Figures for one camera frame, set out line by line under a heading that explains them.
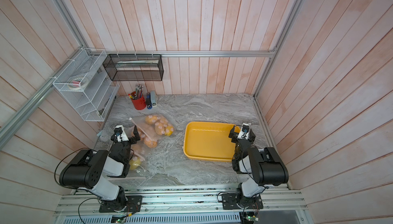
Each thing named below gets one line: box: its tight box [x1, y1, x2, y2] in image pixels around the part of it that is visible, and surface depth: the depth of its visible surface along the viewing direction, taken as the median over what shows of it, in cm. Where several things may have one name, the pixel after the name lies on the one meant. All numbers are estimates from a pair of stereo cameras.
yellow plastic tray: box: [183, 121, 241, 163], surface depth 103 cm
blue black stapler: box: [146, 92, 153, 110], surface depth 114 cm
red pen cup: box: [132, 94, 147, 110], surface depth 115 cm
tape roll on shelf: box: [67, 76, 89, 91], surface depth 75 cm
